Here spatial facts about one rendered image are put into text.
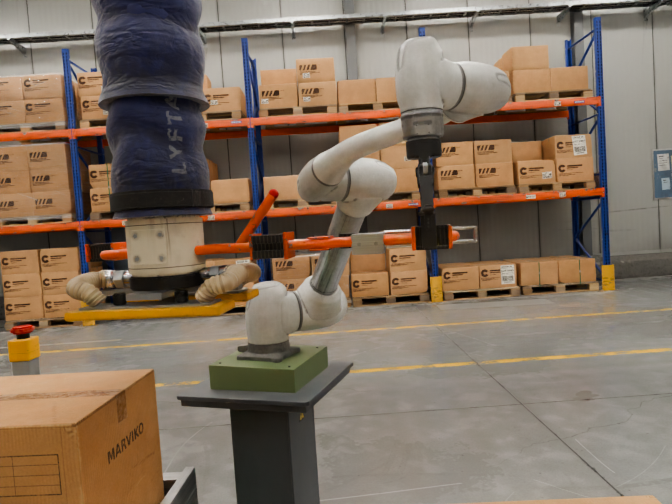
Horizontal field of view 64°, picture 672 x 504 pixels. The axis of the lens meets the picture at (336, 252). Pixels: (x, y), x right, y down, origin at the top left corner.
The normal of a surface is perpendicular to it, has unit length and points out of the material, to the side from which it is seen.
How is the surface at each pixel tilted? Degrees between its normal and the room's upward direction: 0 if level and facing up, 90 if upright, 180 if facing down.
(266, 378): 90
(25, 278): 87
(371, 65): 90
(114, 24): 73
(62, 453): 90
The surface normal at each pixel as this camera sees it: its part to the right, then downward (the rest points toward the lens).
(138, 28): 0.09, -0.13
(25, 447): -0.05, 0.05
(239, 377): -0.32, 0.07
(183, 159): 0.73, -0.27
